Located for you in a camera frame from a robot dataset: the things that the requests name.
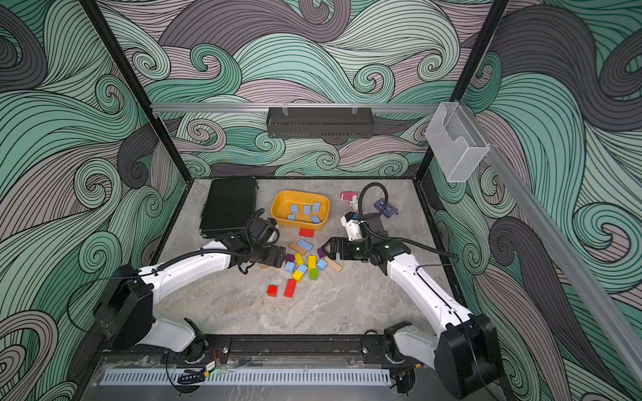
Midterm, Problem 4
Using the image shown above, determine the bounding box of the black wall shelf tray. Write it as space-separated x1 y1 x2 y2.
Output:
266 107 375 141

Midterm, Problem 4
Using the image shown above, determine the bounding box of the pink white small toy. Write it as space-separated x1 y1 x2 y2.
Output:
340 191 359 212

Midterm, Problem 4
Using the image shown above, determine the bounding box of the yellow long block centre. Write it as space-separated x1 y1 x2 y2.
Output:
308 255 317 271

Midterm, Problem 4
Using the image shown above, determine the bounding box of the natural wood long block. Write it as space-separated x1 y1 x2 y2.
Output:
324 257 343 272

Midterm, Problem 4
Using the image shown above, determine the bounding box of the dark blue small card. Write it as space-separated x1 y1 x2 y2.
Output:
374 198 399 218

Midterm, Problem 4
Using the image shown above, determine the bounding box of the clear acrylic wall holder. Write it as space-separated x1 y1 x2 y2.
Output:
426 102 489 183

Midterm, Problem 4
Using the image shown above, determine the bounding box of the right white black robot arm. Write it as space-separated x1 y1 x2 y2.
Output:
321 237 503 399

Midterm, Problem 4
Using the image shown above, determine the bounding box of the red flat block top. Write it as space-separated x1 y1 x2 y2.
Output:
299 228 315 238

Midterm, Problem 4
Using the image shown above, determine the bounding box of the blue long block top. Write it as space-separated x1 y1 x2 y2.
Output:
297 239 314 252

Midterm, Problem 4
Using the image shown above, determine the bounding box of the natural wood block top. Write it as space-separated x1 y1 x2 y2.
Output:
289 242 308 255

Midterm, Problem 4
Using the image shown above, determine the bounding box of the black front rail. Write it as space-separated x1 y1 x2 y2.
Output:
94 333 503 366

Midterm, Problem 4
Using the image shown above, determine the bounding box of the red long block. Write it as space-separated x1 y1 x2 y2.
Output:
284 279 298 299

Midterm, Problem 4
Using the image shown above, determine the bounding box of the red cube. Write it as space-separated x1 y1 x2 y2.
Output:
267 285 279 297

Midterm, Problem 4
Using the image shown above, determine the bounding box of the white slotted cable duct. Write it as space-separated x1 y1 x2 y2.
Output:
98 368 391 387

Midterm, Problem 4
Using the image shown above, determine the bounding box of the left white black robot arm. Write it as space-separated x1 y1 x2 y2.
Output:
94 210 286 361

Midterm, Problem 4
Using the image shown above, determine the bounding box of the yellow plastic basket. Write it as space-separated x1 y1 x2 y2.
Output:
270 190 331 231

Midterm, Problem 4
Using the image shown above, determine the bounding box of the black hard case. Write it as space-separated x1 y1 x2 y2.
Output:
199 177 257 239

